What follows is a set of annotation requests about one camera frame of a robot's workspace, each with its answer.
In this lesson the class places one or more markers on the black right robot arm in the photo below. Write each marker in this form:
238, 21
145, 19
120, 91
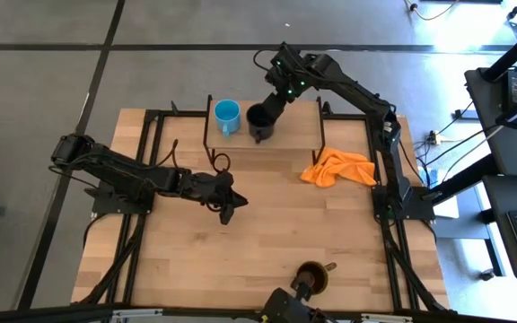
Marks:
366, 103

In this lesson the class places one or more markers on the black rig frame post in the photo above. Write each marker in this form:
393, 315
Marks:
516, 51

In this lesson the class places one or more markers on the white power strip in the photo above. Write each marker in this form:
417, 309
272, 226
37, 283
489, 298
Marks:
435, 138

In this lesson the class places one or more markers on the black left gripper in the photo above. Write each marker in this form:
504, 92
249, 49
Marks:
204, 186

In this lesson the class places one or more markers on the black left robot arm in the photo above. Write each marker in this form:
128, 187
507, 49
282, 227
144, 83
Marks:
119, 170

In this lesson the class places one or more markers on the orange cloth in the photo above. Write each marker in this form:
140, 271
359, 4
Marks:
339, 168

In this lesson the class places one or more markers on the black table-level camera mount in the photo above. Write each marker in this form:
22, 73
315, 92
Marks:
285, 307

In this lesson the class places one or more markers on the dark grey desk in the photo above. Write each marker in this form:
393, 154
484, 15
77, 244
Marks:
501, 251
487, 134

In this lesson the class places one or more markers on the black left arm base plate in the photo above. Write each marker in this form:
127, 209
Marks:
119, 207

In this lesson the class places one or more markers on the black mug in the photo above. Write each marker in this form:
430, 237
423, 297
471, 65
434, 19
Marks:
258, 123

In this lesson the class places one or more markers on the light blue mug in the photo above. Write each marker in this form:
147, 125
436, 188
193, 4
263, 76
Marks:
227, 117

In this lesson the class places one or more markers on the brown glazed mug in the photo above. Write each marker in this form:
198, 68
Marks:
312, 276

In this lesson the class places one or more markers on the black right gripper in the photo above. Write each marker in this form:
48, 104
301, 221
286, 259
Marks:
275, 105

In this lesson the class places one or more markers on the wooden shelf with black frame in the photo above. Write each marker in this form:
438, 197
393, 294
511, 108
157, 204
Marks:
294, 130

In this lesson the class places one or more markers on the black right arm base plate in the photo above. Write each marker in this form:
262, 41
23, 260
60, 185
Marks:
420, 208

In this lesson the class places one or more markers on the black aluminium table frame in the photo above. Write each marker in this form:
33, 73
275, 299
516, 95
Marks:
391, 264

